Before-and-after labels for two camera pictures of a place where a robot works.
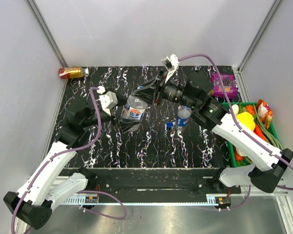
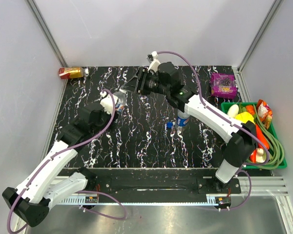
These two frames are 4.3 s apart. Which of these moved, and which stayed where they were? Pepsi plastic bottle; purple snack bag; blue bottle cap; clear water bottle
Moved: clear water bottle
Stayed: purple snack bag; blue bottle cap; Pepsi plastic bottle
